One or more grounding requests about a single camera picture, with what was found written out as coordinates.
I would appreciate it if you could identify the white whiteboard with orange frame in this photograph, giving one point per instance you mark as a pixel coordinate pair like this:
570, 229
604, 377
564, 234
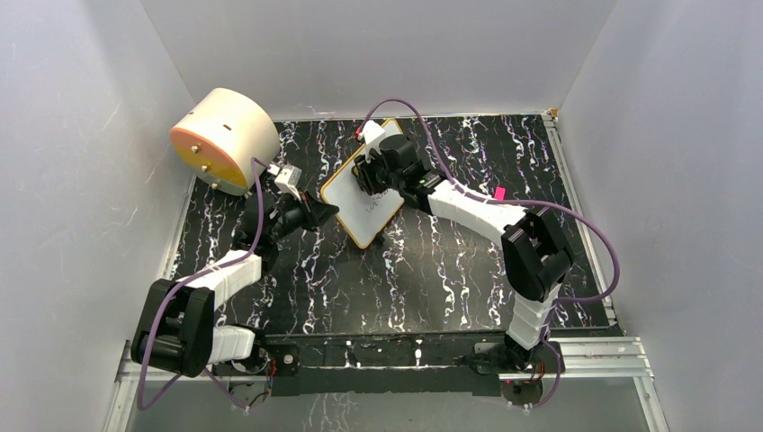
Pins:
362, 216

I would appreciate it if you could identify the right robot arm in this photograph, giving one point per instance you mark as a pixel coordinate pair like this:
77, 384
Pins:
536, 253

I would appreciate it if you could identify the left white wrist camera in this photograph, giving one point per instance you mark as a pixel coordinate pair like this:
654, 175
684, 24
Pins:
286, 179

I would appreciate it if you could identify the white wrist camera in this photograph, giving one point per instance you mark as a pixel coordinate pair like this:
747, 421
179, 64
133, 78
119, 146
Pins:
371, 135
286, 179

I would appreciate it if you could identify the black front mounting rail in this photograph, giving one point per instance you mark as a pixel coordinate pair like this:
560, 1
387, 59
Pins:
384, 363

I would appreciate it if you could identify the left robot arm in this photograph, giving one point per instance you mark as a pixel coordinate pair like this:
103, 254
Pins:
177, 331

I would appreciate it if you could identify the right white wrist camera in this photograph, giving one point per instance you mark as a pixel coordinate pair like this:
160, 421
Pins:
371, 135

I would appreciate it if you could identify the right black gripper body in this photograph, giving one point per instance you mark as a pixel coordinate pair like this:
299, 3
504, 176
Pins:
370, 173

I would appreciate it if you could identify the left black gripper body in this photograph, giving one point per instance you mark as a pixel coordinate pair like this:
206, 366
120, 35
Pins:
298, 215

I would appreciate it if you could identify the pink plastic cross piece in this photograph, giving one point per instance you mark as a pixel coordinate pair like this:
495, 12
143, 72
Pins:
499, 193

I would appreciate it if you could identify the cream cylinder with orange face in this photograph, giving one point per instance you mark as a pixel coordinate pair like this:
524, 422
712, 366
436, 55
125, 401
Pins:
219, 136

